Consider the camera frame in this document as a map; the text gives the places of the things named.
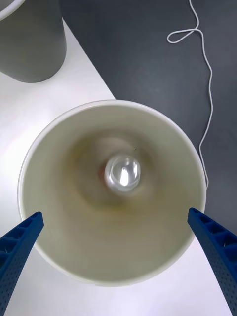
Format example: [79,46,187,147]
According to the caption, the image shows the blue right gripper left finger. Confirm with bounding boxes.
[0,211,44,316]

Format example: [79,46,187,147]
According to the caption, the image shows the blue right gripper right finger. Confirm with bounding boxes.
[187,207,237,316]

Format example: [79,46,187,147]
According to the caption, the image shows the pink and gold drink can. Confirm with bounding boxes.
[100,153,142,195]

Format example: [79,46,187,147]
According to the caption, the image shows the grey plastic waste bin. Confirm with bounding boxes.
[0,0,68,83]

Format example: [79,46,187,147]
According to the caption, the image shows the white power strip cable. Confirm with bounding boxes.
[167,0,214,190]

